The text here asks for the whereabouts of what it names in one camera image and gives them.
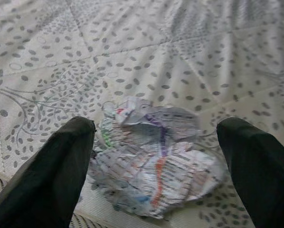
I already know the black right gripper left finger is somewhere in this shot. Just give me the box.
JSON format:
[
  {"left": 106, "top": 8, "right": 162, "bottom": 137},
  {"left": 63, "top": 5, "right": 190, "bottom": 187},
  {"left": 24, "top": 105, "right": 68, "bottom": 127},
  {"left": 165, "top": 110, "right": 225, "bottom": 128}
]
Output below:
[{"left": 0, "top": 116, "right": 97, "bottom": 228}]

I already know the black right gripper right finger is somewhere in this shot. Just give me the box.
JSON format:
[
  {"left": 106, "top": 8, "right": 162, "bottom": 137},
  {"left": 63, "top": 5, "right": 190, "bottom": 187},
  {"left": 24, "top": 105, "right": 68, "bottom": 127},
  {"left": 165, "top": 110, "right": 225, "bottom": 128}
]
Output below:
[{"left": 216, "top": 118, "right": 284, "bottom": 228}]

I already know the white patterned mattress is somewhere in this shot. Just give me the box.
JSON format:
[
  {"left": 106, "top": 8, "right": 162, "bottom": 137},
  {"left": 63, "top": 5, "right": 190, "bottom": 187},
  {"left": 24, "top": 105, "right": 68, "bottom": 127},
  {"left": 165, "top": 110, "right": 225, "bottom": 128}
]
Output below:
[{"left": 0, "top": 0, "right": 284, "bottom": 228}]

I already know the printed paper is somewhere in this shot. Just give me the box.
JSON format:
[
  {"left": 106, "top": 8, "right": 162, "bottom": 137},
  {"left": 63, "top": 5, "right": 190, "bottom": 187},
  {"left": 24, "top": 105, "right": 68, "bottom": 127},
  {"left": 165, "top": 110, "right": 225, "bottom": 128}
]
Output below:
[{"left": 87, "top": 96, "right": 228, "bottom": 220}]

